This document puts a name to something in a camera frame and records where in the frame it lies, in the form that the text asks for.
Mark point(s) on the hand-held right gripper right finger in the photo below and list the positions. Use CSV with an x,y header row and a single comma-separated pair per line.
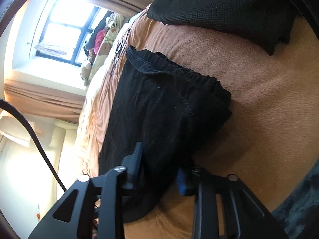
x,y
181,181

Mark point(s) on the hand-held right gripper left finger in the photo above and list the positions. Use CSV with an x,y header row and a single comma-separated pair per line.
x,y
137,154

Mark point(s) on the black pants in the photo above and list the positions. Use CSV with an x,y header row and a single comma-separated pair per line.
x,y
154,109

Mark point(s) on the beige plush bear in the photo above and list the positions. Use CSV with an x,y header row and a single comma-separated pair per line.
x,y
86,68

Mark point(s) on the cream printed pillow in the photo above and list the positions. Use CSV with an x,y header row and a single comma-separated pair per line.
x,y
109,42

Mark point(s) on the dark plush toy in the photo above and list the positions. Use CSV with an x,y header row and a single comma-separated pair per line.
x,y
89,46

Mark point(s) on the dark grey rug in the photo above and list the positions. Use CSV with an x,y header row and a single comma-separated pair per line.
x,y
299,204

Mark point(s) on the orange blanket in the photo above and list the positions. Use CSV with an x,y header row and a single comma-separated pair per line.
x,y
261,92

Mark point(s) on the pink plush toy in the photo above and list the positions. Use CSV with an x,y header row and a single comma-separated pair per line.
x,y
99,38

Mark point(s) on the black knit folded garment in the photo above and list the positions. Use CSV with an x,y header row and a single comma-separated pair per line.
x,y
224,2

